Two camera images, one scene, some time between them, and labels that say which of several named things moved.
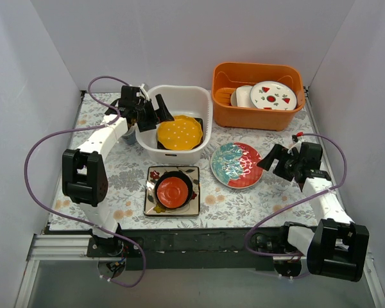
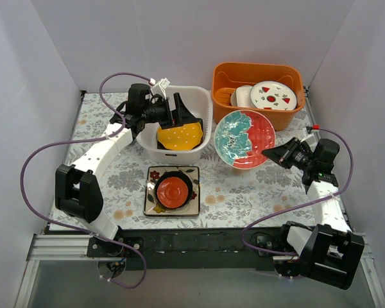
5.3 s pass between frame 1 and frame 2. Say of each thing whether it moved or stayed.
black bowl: stayed
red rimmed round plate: moved
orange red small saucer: stayed
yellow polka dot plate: stayed
